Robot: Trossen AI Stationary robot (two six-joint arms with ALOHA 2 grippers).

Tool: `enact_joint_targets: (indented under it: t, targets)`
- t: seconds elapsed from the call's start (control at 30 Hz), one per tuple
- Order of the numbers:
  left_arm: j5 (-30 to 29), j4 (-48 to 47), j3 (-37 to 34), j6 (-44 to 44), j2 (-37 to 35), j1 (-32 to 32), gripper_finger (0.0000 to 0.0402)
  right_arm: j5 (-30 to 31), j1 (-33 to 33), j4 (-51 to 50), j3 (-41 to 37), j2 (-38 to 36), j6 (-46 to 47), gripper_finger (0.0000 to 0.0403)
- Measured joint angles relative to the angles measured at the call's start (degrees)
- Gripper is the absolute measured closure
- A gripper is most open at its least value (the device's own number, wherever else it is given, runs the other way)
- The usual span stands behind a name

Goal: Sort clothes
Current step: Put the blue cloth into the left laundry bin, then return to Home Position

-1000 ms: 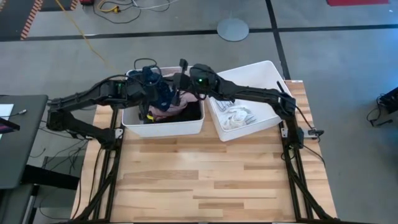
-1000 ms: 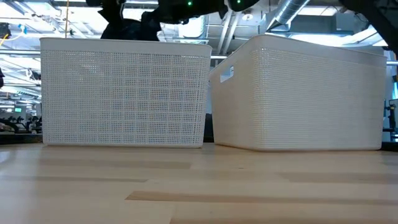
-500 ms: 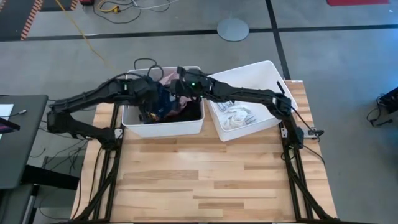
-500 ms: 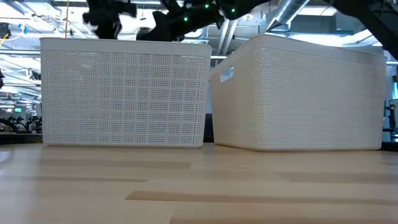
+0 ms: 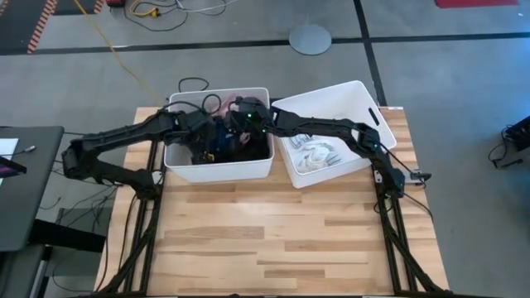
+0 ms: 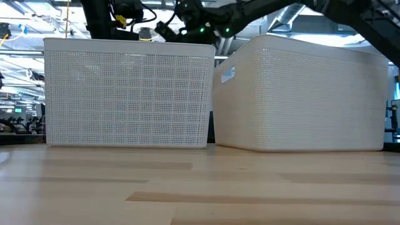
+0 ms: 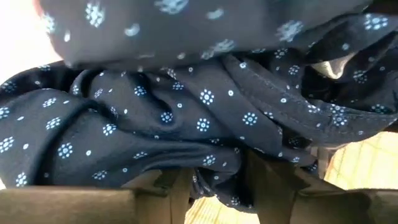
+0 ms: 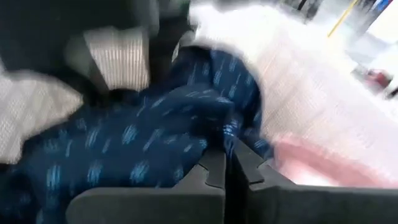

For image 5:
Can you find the black table frame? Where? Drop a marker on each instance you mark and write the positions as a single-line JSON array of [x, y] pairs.
[[397, 248]]

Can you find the white plastic bin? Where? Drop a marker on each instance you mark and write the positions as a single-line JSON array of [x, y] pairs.
[[331, 99], [223, 171]]

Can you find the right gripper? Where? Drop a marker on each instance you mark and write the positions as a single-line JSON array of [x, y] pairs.
[[250, 118]]

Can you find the red box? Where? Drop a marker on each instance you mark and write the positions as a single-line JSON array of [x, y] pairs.
[[114, 2]]

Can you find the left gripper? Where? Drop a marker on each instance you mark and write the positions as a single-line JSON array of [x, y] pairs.
[[200, 128]]

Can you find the silver mounting plate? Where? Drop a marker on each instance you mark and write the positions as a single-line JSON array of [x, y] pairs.
[[377, 176]]

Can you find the white paper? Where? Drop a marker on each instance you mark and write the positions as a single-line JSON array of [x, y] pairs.
[[7, 147]]

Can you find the grey clamp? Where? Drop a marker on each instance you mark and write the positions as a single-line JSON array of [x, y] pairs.
[[420, 176]]

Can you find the navy dotted garment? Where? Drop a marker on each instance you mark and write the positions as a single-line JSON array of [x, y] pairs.
[[221, 142]]

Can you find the black garment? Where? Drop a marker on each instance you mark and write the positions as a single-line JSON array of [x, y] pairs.
[[258, 149]]

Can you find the dark tablet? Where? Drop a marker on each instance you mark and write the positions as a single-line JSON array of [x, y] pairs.
[[10, 167]]

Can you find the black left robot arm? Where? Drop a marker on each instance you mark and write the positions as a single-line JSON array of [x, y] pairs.
[[124, 132]]

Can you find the black desk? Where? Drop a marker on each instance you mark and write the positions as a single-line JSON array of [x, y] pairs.
[[29, 186]]

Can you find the red floor mat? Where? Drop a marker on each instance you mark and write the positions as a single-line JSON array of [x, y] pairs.
[[476, 3]]

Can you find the grey round lamp base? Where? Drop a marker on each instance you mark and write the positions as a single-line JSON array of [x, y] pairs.
[[309, 39]]

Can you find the pink garment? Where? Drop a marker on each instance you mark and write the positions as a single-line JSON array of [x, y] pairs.
[[225, 105]]

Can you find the hazard striped floor mat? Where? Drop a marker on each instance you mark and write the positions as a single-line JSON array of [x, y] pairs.
[[20, 25]]

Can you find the white garment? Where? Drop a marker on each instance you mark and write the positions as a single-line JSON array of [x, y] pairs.
[[316, 155]]

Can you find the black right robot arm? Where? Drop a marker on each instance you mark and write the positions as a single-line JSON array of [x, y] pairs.
[[331, 126]]

